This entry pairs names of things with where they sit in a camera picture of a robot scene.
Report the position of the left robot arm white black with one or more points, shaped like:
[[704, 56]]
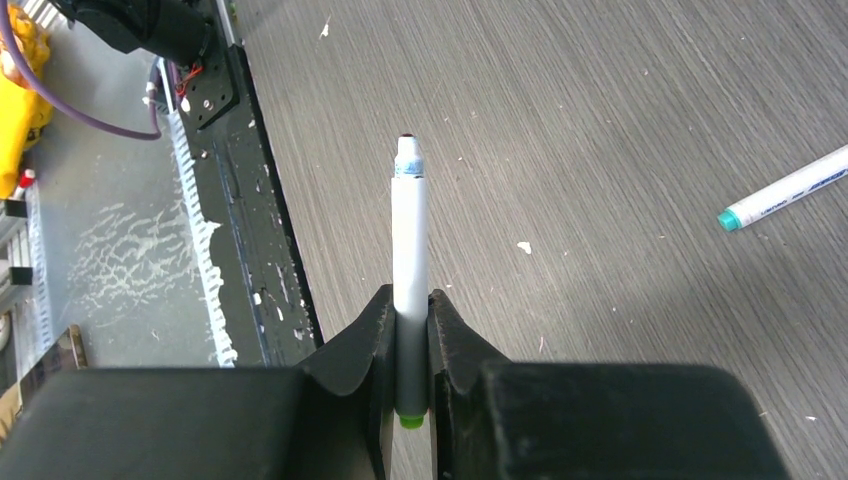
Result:
[[170, 29]]

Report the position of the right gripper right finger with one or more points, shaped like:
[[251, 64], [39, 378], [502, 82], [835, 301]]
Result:
[[495, 418]]

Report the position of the slotted cable duct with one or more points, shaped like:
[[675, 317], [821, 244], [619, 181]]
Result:
[[201, 229]]

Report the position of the yellow object outside cell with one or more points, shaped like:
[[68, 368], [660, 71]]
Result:
[[24, 113]]

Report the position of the white pen green end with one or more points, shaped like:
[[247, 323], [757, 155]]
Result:
[[410, 272]]

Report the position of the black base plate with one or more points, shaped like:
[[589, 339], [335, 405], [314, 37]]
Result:
[[265, 297]]

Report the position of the white pen teal end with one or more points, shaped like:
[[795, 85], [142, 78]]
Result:
[[785, 191]]

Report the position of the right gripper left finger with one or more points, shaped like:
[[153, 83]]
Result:
[[327, 417]]

